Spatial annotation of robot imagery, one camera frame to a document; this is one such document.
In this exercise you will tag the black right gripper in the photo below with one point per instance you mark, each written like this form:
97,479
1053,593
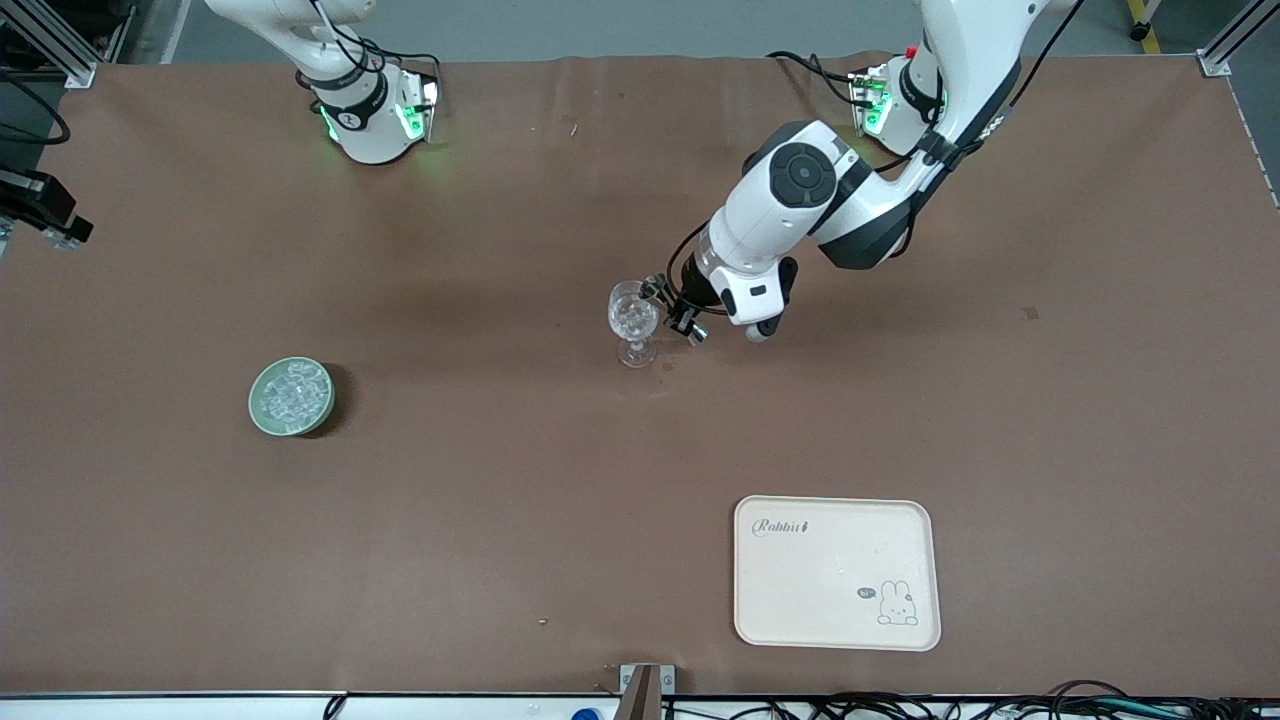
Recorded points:
59,200

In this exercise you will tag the clear stemmed wine glass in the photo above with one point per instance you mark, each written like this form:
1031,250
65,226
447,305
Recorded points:
633,325

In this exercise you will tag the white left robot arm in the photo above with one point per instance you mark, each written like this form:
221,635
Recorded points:
790,200

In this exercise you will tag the grey metal camera bracket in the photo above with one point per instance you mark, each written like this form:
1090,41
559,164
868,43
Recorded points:
646,690

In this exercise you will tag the cream rabbit print tray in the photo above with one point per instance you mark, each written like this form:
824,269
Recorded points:
800,590

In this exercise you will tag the green round bowl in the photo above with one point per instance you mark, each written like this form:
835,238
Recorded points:
257,412

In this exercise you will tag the brown table cover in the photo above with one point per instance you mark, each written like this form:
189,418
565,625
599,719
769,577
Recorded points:
500,500

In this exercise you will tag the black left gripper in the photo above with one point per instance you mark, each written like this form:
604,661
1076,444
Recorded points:
687,297

